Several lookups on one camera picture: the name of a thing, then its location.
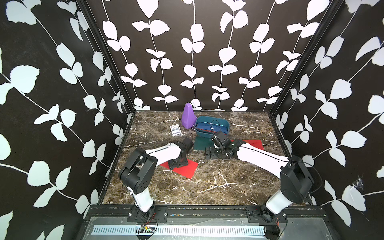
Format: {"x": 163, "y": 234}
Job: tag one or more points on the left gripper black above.
{"x": 172, "y": 165}

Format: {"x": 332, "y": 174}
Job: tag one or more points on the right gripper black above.
{"x": 211, "y": 155}

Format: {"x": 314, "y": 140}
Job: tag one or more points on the red envelope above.
{"x": 187, "y": 171}
{"x": 255, "y": 143}

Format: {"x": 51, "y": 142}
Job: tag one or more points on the blue envelope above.
{"x": 211, "y": 128}

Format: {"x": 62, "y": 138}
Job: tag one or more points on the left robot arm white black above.
{"x": 137, "y": 172}

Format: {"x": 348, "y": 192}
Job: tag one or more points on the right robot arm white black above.
{"x": 295, "y": 178}

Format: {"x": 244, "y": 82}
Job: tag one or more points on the teal plastic storage box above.
{"x": 212, "y": 120}

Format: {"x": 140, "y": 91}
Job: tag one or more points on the green envelope back middle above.
{"x": 202, "y": 143}

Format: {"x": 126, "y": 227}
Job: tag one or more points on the small white card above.
{"x": 176, "y": 130}

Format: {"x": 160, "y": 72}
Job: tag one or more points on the purple pyramid metronome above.
{"x": 189, "y": 118}

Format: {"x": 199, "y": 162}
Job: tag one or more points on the small green circuit board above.
{"x": 146, "y": 229}

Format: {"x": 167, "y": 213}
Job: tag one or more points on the black aluminium front rail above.
{"x": 164, "y": 213}

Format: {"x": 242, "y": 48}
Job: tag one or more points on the white perforated cable tray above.
{"x": 181, "y": 230}

